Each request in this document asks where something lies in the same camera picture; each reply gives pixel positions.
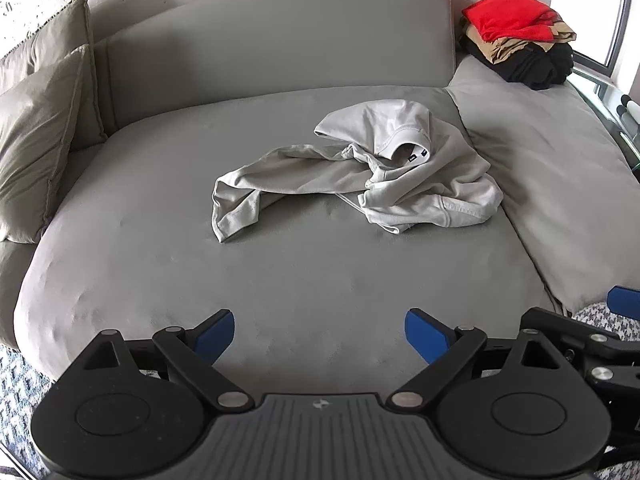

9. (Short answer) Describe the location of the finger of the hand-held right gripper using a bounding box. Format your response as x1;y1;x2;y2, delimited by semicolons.
607;284;640;322
521;307;640;402

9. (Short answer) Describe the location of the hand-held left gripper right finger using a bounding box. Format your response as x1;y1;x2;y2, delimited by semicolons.
386;308;557;414

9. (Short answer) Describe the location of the red folded garment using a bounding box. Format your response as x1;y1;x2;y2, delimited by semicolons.
461;0;561;44

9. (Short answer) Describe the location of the grey sofa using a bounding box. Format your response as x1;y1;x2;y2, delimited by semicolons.
0;0;640;363

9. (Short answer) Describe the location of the white cylindrical object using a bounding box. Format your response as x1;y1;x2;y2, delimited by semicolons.
617;92;640;127

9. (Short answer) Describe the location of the glass side table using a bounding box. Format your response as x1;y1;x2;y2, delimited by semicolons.
567;50;640;173

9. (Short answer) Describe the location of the grey sofa seat cushion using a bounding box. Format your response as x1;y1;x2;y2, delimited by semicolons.
446;52;640;317

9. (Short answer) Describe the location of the white t-shirt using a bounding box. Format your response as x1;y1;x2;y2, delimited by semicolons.
211;100;504;244

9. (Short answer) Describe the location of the window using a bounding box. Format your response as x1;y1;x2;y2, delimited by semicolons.
550;0;640;81

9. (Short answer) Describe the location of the black folded garment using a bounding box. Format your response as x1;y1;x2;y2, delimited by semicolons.
492;42;576;91

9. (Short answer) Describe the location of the houndstooth patterned rug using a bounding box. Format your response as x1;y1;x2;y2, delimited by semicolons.
0;302;640;480

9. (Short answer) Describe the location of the large beige pillow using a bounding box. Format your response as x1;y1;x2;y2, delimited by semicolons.
0;44;92;244

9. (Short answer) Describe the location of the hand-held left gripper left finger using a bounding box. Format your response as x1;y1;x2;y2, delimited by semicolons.
79;309;253;414

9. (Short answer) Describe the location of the tan folded garment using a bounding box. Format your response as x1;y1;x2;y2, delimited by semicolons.
460;14;577;65

